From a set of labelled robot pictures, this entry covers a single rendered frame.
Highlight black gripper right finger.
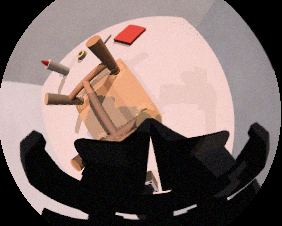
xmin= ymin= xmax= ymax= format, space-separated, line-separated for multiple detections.
xmin=150 ymin=118 xmax=230 ymax=191

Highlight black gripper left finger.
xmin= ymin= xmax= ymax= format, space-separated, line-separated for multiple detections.
xmin=74 ymin=118 xmax=151 ymax=193

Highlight brown wooden stool legs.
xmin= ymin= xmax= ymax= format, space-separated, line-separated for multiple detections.
xmin=44 ymin=35 xmax=162 ymax=171

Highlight brown wooden stool seat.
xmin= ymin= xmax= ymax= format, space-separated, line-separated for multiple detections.
xmin=76 ymin=58 xmax=162 ymax=140

